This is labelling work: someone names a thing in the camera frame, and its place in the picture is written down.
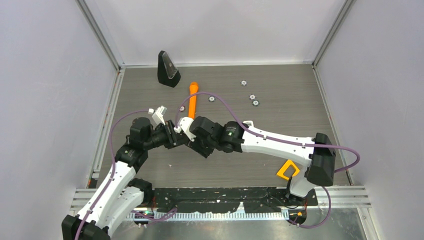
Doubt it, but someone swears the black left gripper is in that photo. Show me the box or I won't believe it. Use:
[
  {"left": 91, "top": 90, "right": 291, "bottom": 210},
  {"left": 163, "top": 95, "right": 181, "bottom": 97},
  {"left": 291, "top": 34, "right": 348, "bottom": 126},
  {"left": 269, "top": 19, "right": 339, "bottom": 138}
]
[{"left": 143, "top": 120, "right": 190, "bottom": 151}]

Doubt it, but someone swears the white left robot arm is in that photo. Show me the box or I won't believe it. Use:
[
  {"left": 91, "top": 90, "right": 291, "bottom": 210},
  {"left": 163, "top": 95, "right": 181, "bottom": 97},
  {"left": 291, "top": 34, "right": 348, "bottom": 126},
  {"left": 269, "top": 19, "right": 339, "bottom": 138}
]
[{"left": 61, "top": 117, "right": 195, "bottom": 240}]

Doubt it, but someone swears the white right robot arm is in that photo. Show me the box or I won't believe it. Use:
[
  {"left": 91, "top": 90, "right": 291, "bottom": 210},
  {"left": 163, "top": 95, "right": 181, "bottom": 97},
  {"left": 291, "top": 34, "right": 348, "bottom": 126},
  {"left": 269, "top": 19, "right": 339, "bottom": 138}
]
[{"left": 177, "top": 116, "right": 336, "bottom": 205}]

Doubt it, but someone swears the black wedge stand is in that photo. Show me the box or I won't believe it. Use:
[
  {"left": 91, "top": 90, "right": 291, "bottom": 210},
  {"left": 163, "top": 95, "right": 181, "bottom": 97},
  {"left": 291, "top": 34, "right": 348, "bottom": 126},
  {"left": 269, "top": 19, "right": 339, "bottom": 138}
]
[{"left": 157, "top": 50, "right": 181, "bottom": 88}]

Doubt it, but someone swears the poker chip right lower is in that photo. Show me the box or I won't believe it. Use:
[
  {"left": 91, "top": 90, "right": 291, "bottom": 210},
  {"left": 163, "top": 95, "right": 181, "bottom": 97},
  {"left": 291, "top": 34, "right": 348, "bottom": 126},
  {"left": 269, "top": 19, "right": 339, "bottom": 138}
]
[{"left": 252, "top": 100, "right": 260, "bottom": 107}]

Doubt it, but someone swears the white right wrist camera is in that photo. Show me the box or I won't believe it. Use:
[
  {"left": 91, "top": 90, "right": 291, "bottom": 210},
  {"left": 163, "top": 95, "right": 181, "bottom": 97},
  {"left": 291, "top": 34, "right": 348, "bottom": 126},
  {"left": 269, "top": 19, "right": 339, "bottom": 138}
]
[{"left": 174, "top": 117, "right": 196, "bottom": 142}]

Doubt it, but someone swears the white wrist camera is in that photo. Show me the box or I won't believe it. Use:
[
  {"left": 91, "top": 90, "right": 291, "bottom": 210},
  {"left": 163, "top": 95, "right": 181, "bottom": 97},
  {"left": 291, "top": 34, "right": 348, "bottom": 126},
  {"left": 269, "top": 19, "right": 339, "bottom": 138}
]
[
  {"left": 174, "top": 117, "right": 196, "bottom": 142},
  {"left": 148, "top": 105, "right": 167, "bottom": 125}
]

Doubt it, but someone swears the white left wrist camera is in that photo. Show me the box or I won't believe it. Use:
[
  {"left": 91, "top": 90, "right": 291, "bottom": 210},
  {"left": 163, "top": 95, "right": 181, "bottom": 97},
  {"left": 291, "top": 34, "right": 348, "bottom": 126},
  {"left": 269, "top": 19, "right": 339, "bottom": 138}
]
[{"left": 148, "top": 105, "right": 167, "bottom": 125}]

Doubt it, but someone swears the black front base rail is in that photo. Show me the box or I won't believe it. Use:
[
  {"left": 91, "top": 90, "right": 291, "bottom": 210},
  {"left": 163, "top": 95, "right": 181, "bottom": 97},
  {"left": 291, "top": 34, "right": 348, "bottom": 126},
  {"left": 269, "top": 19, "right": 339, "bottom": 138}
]
[{"left": 153, "top": 186, "right": 318, "bottom": 214}]

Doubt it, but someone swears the yellow triangular frame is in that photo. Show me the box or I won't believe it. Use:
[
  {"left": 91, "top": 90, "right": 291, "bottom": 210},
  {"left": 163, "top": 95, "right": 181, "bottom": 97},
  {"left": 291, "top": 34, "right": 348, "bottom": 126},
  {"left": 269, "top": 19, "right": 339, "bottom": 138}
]
[{"left": 276, "top": 159, "right": 300, "bottom": 181}]

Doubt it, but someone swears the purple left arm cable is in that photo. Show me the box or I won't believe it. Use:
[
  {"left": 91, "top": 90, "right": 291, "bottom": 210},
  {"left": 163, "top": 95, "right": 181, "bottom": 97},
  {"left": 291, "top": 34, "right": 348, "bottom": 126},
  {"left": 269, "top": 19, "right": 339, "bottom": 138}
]
[{"left": 74, "top": 109, "right": 152, "bottom": 240}]

